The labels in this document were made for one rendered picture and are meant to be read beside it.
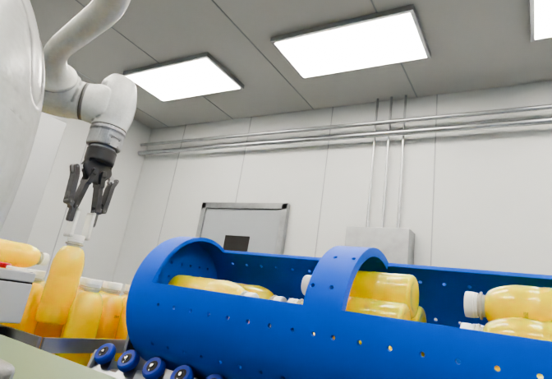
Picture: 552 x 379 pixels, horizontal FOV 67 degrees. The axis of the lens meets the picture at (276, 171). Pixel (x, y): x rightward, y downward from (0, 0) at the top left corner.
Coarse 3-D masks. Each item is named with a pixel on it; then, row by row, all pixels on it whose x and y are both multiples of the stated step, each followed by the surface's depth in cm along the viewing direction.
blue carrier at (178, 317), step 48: (192, 240) 93; (144, 288) 83; (288, 288) 96; (336, 288) 64; (432, 288) 78; (480, 288) 73; (144, 336) 82; (192, 336) 75; (240, 336) 69; (288, 336) 64; (336, 336) 60; (384, 336) 57; (432, 336) 54; (480, 336) 51
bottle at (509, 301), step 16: (496, 288) 63; (512, 288) 61; (528, 288) 60; (544, 288) 60; (480, 304) 63; (496, 304) 61; (512, 304) 59; (528, 304) 58; (544, 304) 57; (544, 320) 57
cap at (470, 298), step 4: (468, 292) 65; (472, 292) 65; (464, 296) 64; (468, 296) 64; (472, 296) 64; (476, 296) 64; (464, 300) 64; (468, 300) 64; (472, 300) 63; (464, 304) 64; (468, 304) 63; (472, 304) 63; (464, 308) 64; (468, 308) 63; (472, 308) 63; (464, 312) 64; (468, 312) 64; (472, 312) 63; (476, 312) 63; (468, 316) 64; (472, 316) 64; (476, 316) 63
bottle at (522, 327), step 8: (496, 320) 57; (504, 320) 56; (512, 320) 56; (520, 320) 55; (528, 320) 55; (536, 320) 55; (480, 328) 58; (488, 328) 57; (496, 328) 56; (504, 328) 55; (512, 328) 55; (520, 328) 54; (528, 328) 54; (536, 328) 53; (544, 328) 53; (520, 336) 53; (528, 336) 53; (536, 336) 53; (544, 336) 52
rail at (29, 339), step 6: (0, 324) 94; (6, 330) 92; (12, 330) 90; (18, 330) 89; (12, 336) 90; (18, 336) 89; (24, 336) 88; (30, 336) 86; (36, 336) 85; (24, 342) 87; (30, 342) 86; (36, 342) 85
